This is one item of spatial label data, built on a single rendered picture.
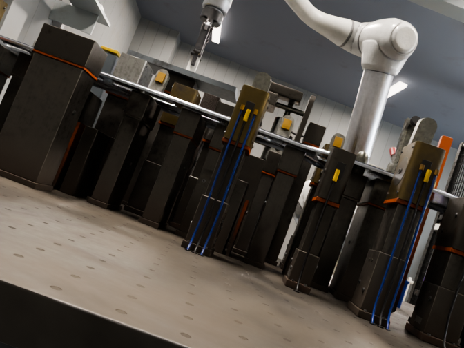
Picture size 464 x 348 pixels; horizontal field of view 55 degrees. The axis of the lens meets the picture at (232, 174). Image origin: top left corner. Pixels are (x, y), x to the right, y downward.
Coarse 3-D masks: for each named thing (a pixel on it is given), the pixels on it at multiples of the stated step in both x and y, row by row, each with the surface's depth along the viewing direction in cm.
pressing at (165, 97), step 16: (16, 48) 117; (32, 48) 106; (112, 80) 112; (128, 96) 123; (160, 96) 103; (176, 112) 122; (208, 112) 102; (272, 144) 114; (288, 144) 108; (304, 144) 100; (320, 160) 113; (368, 176) 111; (384, 176) 104; (432, 192) 101; (432, 208) 117
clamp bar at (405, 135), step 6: (408, 120) 124; (414, 120) 121; (408, 126) 125; (414, 126) 125; (402, 132) 124; (408, 132) 124; (402, 138) 123; (408, 138) 124; (402, 144) 123; (396, 150) 123; (402, 150) 123; (396, 156) 122; (396, 162) 121
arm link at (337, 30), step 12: (288, 0) 146; (300, 0) 148; (300, 12) 152; (312, 12) 154; (312, 24) 158; (324, 24) 158; (336, 24) 158; (348, 24) 159; (324, 36) 163; (336, 36) 160; (348, 36) 159
